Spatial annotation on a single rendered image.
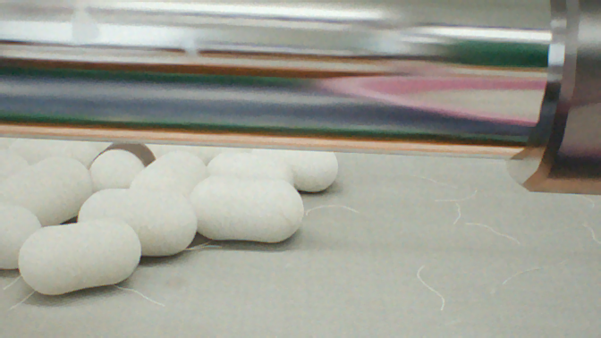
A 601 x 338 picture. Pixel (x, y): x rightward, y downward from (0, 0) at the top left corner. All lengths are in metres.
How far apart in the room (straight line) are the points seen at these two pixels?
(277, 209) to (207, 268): 0.03
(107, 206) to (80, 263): 0.03
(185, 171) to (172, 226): 0.03
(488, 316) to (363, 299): 0.03
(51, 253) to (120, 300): 0.02
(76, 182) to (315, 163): 0.08
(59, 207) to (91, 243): 0.04
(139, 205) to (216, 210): 0.02
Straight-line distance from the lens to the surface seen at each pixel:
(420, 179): 0.34
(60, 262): 0.23
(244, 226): 0.27
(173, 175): 0.28
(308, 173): 0.31
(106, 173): 0.29
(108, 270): 0.24
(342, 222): 0.29
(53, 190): 0.27
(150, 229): 0.25
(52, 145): 0.31
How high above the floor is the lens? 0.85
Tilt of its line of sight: 19 degrees down
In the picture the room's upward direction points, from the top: 3 degrees clockwise
